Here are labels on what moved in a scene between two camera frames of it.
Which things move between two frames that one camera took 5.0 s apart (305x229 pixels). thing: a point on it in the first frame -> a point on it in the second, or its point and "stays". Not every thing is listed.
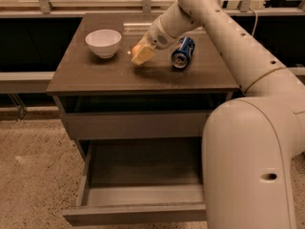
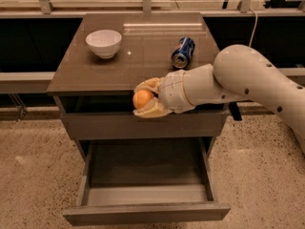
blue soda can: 182,53 stays
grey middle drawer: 136,125 stays
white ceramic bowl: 104,42 stays
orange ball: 135,50 -> 141,98
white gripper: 156,35 -> 172,91
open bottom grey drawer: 141,181 stays
